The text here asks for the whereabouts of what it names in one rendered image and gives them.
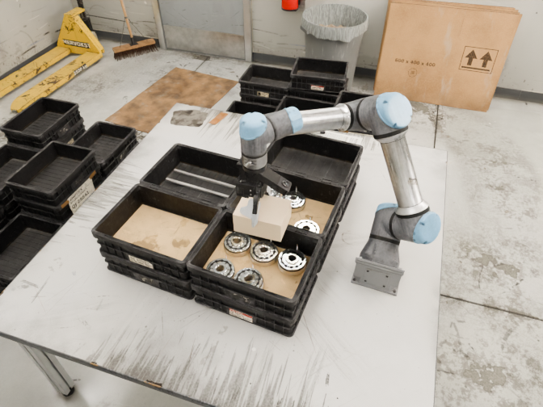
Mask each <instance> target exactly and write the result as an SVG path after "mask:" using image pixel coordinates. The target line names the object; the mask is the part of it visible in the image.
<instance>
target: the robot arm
mask: <svg viewBox="0 0 543 407"><path fill-rule="evenodd" d="M411 116H412V108H411V105H410V102H409V100H408V99H407V98H406V97H405V96H404V95H402V94H400V93H398V92H391V93H390V92H386V93H383V94H378V95H374V96H369V97H365V98H362V99H357V100H355V101H351V102H349V103H340V104H338V105H337V106H336V107H329V108H322V109H313V110H306V111H299V110H298V109H297V108H295V107H288V108H284V109H283V110H280V111H276V112H272V113H268V114H264V115H263V114H261V113H258V112H253V113H250V112H249V113H246V114H245V115H243V116H242V117H241V119H240V121H239V136H240V144H241V155H242V157H240V159H239V161H238V163H237V164H236V165H237V168H239V176H238V180H237V182H236V193H237V195H238V196H241V197H243V198H248V199H249V197H252V198H253V199H249V200H248V204H247V206H245V207H241V208H240V213H241V214H243V215H244V216H246V217H248V218H250V219H251V224H252V228H254V227H255V226H256V225H257V223H258V218H259V209H260V204H261V203H260V198H261V199H262V198H263V196H264V194H265V195H269V196H270V195H271V188H272V189H274V190H275V191H277V192H279V193H281V194H282V195H287V194H288V192H289V190H290V188H291V186H292V183H291V182H289V181H288V180H287V179H286V178H283V177H282V176H280V175H279V174H277V173H276V172H274V171H273V170H271V169H269V168H268V167H267V144H269V143H272V142H273V141H277V140H279V139H281V138H283V137H286V136H291V135H297V134H304V133H311V132H322V131H328V130H335V129H338V130H339V131H340V132H344V131H372V133H373V138H374V140H376V141H379V142H380V144H381V149H382V152H383V155H384V158H385V163H386V166H387V169H388V172H389V177H390V180H391V183H392V186H393V189H394V194H395V197H396V200H397V203H380V204H379V205H378V206H377V210H376V211H375V216H374V220H373V225H372V228H371V232H370V235H369V239H368V241H367V243H366V244H365V246H364V248H363V249H362V250H361V252H360V256H359V257H362V259H365V260H369V261H371V262H376V263H380V264H382V265H386V266H391V267H394V268H397V269H398V268H399V264H400V261H399V245H400V242H401V240H403V241H409V242H414V243H415V244H424V245H427V244H430V243H432V242H433V241H434V240H435V239H436V238H437V237H438V235H439V232H440V228H441V220H440V216H439V215H438V214H436V213H435V212H431V209H430V207H429V203H428V202H427V201H426V200H424V199H423V197H422V194H421V190H420V188H419V182H418V179H417V176H416V173H415V168H414V164H413V161H412V157H411V155H410V149H409V145H408V143H407V139H406V133H407V131H408V129H409V127H408V124H409V123H410V121H411ZM240 178H241V179H240Z"/></svg>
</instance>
